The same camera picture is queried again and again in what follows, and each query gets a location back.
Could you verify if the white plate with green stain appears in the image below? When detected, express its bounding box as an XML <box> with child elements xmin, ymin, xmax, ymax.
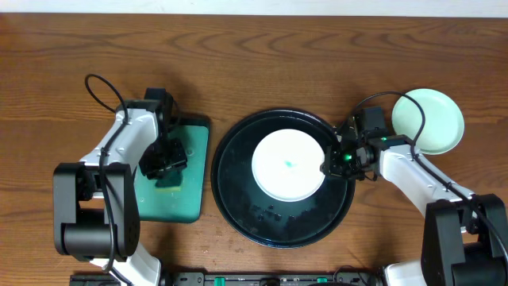
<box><xmin>251</xmin><ymin>129</ymin><xmax>325</xmax><ymax>203</ymax></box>

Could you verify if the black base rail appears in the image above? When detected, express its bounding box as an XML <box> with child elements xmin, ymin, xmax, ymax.
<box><xmin>67</xmin><ymin>269</ymin><xmax>386</xmax><ymax>286</ymax></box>

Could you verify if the black rectangular water tray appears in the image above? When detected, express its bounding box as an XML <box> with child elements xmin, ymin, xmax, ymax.
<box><xmin>134</xmin><ymin>114</ymin><xmax>210</xmax><ymax>223</ymax></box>

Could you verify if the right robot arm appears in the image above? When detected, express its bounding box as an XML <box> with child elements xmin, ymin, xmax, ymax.
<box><xmin>321</xmin><ymin>107</ymin><xmax>507</xmax><ymax>286</ymax></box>

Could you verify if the mint plate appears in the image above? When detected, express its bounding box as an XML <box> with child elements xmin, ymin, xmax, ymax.
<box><xmin>391</xmin><ymin>88</ymin><xmax>465</xmax><ymax>155</ymax></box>

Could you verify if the green yellow scrub sponge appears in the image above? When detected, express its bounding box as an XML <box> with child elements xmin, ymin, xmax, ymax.
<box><xmin>155</xmin><ymin>173</ymin><xmax>183</xmax><ymax>191</ymax></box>

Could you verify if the round black serving tray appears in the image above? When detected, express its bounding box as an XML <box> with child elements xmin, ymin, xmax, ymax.
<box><xmin>210</xmin><ymin>109</ymin><xmax>355</xmax><ymax>249</ymax></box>

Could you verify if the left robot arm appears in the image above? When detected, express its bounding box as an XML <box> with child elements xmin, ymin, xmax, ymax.
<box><xmin>52</xmin><ymin>88</ymin><xmax>187</xmax><ymax>285</ymax></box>

